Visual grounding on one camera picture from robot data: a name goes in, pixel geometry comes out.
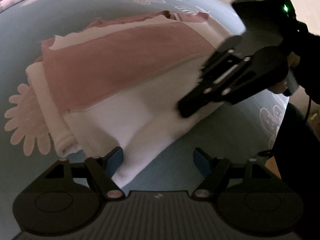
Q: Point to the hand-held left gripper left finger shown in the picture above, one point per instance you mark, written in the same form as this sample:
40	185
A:
116	159

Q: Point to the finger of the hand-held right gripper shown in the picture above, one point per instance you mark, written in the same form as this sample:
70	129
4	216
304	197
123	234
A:
232	90
212	70

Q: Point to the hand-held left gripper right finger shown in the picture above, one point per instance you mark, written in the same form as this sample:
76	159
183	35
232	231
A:
202	161

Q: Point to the pink and white sweater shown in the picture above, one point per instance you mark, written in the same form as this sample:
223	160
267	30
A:
112	62

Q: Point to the person's right hand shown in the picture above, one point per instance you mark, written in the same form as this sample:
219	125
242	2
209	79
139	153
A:
293	61

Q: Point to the blue floral bed sheet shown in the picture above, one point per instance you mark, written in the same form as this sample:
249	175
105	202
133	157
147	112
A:
225	135

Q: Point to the person's dark clothing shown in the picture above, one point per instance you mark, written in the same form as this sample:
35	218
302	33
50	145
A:
300	167

